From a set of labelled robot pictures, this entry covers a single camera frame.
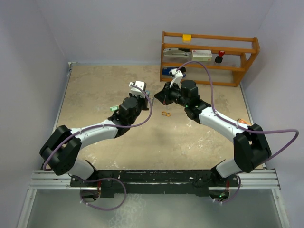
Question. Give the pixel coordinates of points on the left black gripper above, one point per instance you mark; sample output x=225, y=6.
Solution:
x=143, y=100

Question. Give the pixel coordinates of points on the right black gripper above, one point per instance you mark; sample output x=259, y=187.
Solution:
x=163, y=96

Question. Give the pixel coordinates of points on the orange S carabiner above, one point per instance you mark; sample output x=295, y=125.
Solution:
x=166, y=114

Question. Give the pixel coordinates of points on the green tag key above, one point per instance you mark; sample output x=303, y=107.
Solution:
x=114, y=108

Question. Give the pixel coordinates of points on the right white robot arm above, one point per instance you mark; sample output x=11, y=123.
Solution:
x=250, y=147

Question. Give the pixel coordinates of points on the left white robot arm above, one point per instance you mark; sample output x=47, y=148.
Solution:
x=60, y=152

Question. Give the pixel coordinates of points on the blue stapler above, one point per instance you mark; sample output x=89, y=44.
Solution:
x=166, y=71

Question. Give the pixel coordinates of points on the grey stapler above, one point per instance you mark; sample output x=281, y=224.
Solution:
x=176, y=52

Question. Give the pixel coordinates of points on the white cardboard box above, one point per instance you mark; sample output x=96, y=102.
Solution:
x=201, y=55

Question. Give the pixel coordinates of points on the wooden shelf rack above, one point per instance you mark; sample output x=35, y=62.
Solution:
x=235, y=55

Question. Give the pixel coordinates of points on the yellow box on shelf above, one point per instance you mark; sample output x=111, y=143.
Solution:
x=186, y=38

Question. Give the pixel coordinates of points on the orange card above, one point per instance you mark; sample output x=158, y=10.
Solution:
x=242, y=121

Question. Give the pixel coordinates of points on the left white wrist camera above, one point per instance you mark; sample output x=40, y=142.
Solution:
x=137, y=87

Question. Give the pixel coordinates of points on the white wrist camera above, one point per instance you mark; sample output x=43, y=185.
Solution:
x=137, y=87
x=177, y=76

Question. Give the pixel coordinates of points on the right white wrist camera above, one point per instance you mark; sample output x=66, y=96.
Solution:
x=177, y=76

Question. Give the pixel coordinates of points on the black base frame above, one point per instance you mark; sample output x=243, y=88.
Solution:
x=195, y=182

